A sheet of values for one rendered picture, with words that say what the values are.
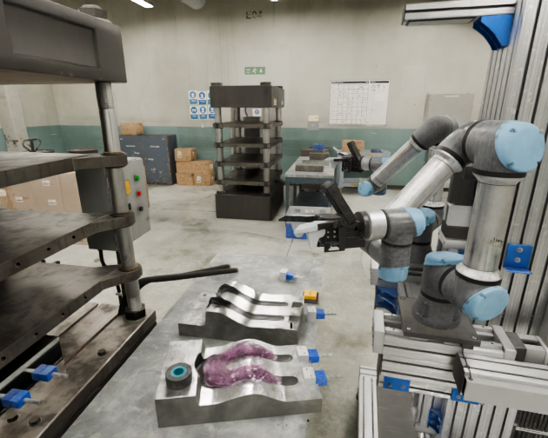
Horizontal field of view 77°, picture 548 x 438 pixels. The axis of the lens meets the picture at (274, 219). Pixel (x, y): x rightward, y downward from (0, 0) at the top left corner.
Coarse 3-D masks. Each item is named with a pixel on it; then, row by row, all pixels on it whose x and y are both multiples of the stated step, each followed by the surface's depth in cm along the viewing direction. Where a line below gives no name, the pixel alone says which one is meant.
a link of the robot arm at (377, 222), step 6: (366, 210) 84; (372, 210) 84; (378, 210) 84; (372, 216) 82; (378, 216) 83; (384, 216) 83; (372, 222) 82; (378, 222) 82; (384, 222) 82; (372, 228) 82; (378, 228) 82; (384, 228) 82; (372, 234) 82; (378, 234) 83; (384, 234) 83
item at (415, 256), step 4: (412, 244) 156; (416, 244) 155; (420, 244) 154; (424, 244) 154; (428, 244) 155; (412, 248) 156; (416, 248) 155; (420, 248) 155; (424, 248) 155; (428, 248) 156; (412, 252) 156; (416, 252) 155; (420, 252) 155; (424, 252) 155; (428, 252) 157; (412, 256) 156; (416, 256) 155; (420, 256) 155; (424, 256) 155; (412, 260) 156; (416, 260) 155; (420, 260) 155
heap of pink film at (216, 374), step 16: (224, 352) 120; (240, 352) 119; (256, 352) 119; (272, 352) 124; (208, 368) 113; (224, 368) 113; (240, 368) 111; (256, 368) 110; (208, 384) 109; (224, 384) 108
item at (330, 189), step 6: (324, 186) 81; (330, 186) 80; (336, 186) 80; (324, 192) 82; (330, 192) 80; (336, 192) 81; (330, 198) 82; (336, 198) 81; (342, 198) 81; (336, 204) 81; (342, 204) 81; (336, 210) 85; (342, 210) 82; (348, 210) 82; (348, 216) 82; (354, 216) 82; (348, 222) 82
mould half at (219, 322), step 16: (240, 288) 158; (192, 304) 157; (240, 304) 148; (288, 304) 152; (192, 320) 145; (208, 320) 140; (224, 320) 138; (240, 320) 139; (256, 320) 141; (208, 336) 143; (224, 336) 141; (240, 336) 140; (256, 336) 138; (272, 336) 137; (288, 336) 135
